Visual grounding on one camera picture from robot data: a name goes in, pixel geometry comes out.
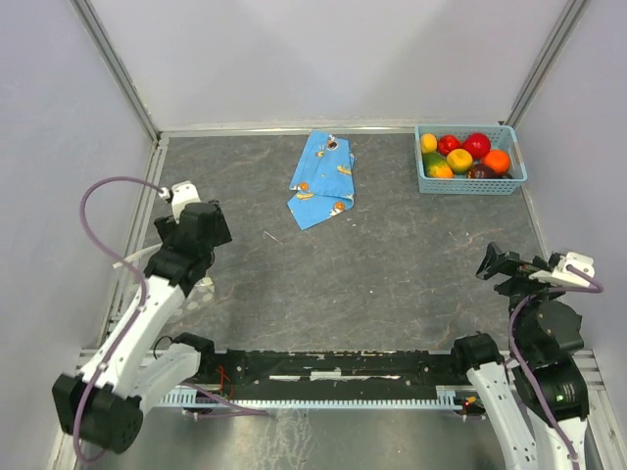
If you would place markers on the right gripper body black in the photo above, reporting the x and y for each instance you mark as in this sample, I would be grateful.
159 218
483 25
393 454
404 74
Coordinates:
519 283

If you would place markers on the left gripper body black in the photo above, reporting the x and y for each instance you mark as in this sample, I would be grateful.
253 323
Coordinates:
220 236

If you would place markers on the dark red purple fruit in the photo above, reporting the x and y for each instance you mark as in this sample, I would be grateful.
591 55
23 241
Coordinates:
481 171

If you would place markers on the green orange mango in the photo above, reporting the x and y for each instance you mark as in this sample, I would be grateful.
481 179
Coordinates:
435 166

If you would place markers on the clear zip top bag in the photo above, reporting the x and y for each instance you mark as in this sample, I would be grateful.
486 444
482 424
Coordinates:
200 296

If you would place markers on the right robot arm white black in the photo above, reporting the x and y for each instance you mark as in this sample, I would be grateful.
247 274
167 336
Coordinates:
536 398

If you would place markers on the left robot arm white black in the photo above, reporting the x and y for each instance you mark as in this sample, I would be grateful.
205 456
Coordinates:
106 401

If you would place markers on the orange fruit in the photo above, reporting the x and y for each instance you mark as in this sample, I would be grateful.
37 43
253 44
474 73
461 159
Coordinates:
498 160

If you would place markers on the yellow green round fruit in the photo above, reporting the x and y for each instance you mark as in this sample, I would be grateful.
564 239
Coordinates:
460 161

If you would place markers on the red apple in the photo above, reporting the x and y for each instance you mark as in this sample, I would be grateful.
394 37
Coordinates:
478 145

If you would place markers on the light blue plastic basket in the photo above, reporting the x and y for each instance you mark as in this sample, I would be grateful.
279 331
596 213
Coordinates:
502 137

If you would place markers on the red bell pepper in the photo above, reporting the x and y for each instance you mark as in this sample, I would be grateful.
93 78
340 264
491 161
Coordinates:
447 143

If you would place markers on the small yellow fruit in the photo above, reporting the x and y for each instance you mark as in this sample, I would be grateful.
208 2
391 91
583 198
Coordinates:
428 143

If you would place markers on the blue patterned cloth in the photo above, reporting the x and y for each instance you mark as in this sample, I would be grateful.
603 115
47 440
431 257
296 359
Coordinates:
323 180

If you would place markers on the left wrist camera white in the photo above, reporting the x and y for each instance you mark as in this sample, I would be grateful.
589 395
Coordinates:
179 196

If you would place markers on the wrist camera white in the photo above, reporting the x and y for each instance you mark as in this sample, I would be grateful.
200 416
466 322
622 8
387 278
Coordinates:
179 196
566 270

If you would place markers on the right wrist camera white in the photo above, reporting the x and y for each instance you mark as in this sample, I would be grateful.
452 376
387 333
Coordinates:
566 270

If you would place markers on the light blue cable duct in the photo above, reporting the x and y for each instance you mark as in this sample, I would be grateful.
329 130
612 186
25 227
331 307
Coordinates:
186 397

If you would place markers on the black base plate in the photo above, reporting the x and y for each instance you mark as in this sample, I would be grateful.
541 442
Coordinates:
331 376

